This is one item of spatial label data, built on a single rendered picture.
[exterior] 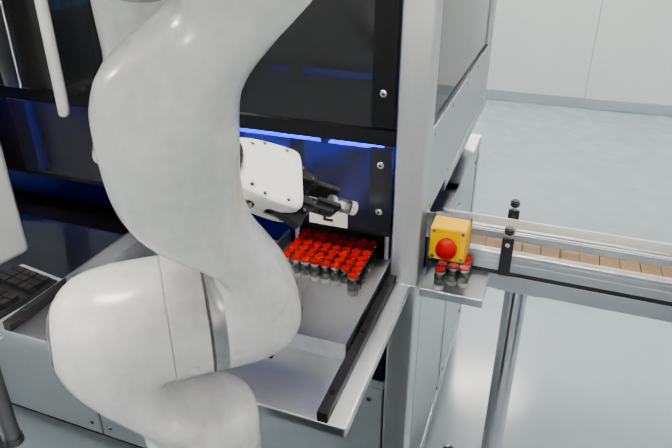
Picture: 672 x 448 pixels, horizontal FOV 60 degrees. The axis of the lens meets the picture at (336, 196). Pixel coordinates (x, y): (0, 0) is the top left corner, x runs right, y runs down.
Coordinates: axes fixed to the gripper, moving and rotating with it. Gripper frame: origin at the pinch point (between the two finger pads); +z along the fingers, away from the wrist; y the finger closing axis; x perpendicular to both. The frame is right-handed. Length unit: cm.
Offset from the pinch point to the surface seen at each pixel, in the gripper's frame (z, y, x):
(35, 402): -7, 11, 159
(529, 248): 59, 10, 7
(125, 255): -10, 19, 63
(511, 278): 57, 5, 12
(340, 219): 21.3, 16.0, 24.0
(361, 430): 52, -15, 63
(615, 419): 161, -5, 59
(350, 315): 23.5, -3.7, 26.4
